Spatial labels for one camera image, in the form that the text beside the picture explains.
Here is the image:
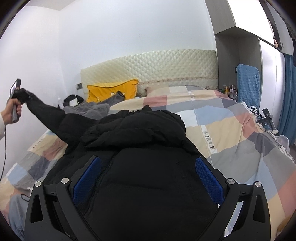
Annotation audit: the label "cream quilted headboard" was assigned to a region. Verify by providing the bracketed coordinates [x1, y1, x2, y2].
[80, 49, 218, 97]

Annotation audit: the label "grey wardrobe cabinet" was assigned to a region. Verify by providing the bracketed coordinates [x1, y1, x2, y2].
[203, 0, 295, 103]

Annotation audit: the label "grey fleece garment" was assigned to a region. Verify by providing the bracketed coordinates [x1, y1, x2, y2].
[63, 91, 125, 121]

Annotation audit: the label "person's left hand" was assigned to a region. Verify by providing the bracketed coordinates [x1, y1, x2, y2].
[1, 98, 22, 126]

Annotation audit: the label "patchwork checkered duvet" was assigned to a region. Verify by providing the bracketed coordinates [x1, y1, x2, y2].
[1, 86, 295, 240]

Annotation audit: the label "blue curtain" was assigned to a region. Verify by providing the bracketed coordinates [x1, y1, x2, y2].
[278, 54, 296, 144]

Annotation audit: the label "black puffer jacket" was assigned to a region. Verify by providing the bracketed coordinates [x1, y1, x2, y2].
[15, 89, 217, 240]

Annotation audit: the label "blue chair cover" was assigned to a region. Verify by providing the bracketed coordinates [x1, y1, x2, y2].
[236, 64, 261, 110]

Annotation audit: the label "wall power socket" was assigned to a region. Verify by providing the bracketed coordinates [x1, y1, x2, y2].
[75, 83, 83, 90]

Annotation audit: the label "pink beige pillow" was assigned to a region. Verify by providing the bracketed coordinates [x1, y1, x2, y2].
[145, 86, 182, 97]

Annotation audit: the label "bottles on side table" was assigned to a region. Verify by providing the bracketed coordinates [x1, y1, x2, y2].
[219, 84, 238, 100]

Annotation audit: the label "white bottle on nightstand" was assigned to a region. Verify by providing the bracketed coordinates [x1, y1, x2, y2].
[58, 97, 64, 109]

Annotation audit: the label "yellow cushion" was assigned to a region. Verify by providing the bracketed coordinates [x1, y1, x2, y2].
[86, 79, 138, 103]

